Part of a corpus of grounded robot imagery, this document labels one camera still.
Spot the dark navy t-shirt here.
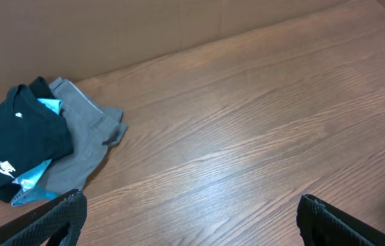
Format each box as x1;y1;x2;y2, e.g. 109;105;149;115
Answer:
0;85;74;203

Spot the grey folded garment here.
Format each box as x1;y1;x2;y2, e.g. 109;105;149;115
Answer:
38;78;128;194

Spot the black folded garment in pile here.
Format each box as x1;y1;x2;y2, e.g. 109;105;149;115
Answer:
28;77;55;99

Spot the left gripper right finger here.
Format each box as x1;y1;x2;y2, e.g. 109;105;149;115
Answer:
296;194;385;246

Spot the light blue folded t-shirt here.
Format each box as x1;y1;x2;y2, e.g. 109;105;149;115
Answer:
10;98;62;206

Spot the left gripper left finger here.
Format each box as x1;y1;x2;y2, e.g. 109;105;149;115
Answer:
0;189;87;246

